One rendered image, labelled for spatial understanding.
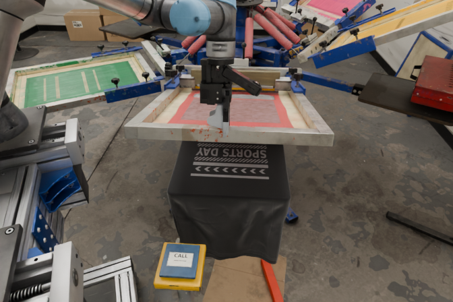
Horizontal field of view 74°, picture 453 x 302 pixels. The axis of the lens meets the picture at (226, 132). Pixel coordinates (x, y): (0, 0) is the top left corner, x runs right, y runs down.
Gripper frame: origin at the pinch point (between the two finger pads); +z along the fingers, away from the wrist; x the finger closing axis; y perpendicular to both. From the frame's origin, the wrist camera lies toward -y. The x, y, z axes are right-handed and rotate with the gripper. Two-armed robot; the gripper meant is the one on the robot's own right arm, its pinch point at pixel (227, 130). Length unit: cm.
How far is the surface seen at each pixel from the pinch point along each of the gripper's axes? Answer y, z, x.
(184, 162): 18.6, 24.9, -28.1
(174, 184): 20.3, 28.2, -16.6
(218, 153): 5.5, 23.1, -34.6
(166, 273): 14.9, 35.7, 17.4
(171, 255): 14.8, 34.2, 12.3
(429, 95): -91, 2, -64
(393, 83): -92, 4, -102
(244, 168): -5.6, 25.4, -26.6
